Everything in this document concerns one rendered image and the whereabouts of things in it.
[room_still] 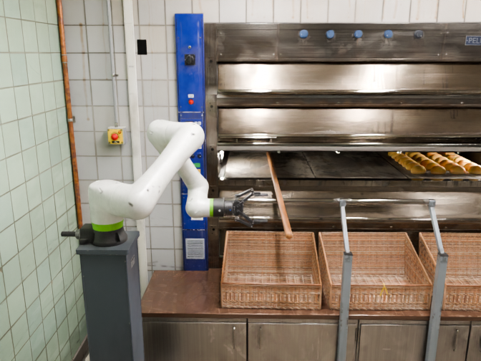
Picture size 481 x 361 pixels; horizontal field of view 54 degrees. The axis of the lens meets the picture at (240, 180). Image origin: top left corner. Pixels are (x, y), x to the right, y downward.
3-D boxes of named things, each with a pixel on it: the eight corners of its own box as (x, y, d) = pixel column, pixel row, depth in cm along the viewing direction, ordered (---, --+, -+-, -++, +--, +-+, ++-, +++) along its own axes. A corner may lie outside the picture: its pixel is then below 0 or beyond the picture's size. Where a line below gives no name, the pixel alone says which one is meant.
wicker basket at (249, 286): (225, 269, 306) (225, 229, 299) (313, 271, 304) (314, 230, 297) (219, 309, 259) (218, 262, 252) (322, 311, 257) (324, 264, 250)
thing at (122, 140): (111, 142, 287) (109, 126, 285) (127, 142, 287) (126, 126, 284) (107, 145, 280) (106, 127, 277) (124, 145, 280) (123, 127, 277)
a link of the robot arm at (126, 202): (134, 205, 169) (205, 117, 201) (101, 199, 177) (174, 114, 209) (147, 229, 177) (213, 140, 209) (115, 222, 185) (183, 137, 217)
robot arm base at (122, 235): (56, 246, 186) (55, 232, 184) (70, 233, 200) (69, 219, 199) (122, 247, 186) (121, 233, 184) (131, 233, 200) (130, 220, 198)
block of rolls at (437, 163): (386, 155, 362) (386, 147, 360) (449, 155, 361) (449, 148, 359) (412, 175, 303) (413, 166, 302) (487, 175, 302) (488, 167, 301)
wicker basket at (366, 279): (315, 271, 304) (317, 230, 297) (403, 271, 304) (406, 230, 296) (328, 311, 257) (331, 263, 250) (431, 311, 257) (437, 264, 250)
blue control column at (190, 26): (210, 239, 507) (205, 29, 450) (225, 239, 506) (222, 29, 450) (186, 348, 320) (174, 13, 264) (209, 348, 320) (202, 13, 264)
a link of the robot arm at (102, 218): (112, 235, 181) (109, 188, 177) (84, 228, 189) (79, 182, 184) (136, 225, 192) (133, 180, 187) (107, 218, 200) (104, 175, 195)
